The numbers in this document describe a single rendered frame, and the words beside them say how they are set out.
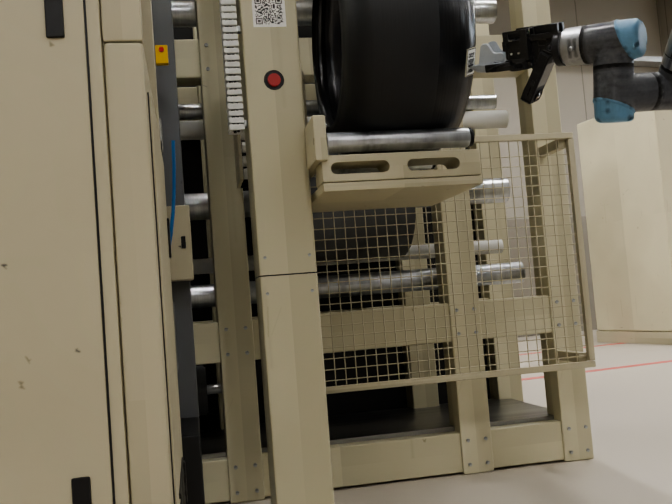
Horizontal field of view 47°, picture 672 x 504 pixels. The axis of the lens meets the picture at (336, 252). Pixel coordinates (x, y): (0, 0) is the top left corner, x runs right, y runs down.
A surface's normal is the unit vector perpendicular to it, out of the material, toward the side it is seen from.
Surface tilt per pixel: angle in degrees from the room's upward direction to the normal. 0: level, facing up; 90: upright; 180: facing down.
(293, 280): 90
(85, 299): 90
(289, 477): 90
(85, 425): 90
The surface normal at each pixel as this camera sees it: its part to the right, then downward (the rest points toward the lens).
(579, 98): 0.32, -0.08
